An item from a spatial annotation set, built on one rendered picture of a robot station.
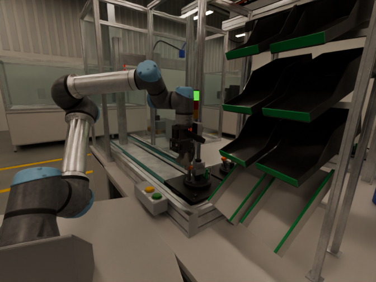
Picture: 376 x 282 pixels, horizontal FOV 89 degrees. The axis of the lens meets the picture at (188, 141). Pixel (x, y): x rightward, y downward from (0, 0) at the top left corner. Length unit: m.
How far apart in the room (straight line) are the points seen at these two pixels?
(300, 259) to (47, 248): 0.74
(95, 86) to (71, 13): 8.28
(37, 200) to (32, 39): 8.14
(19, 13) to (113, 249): 8.41
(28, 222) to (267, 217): 0.65
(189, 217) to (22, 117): 5.11
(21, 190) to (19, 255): 0.21
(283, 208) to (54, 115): 5.34
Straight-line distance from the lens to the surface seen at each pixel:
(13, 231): 0.65
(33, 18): 8.81
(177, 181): 0.99
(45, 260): 0.54
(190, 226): 0.80
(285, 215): 0.67
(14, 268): 0.56
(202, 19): 1.14
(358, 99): 0.60
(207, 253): 0.78
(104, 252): 0.83
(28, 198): 0.68
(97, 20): 1.58
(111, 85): 0.78
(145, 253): 0.79
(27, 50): 8.62
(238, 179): 0.77
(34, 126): 5.61
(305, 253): 0.89
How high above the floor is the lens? 1.41
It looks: 15 degrees down
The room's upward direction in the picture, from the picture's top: 1 degrees clockwise
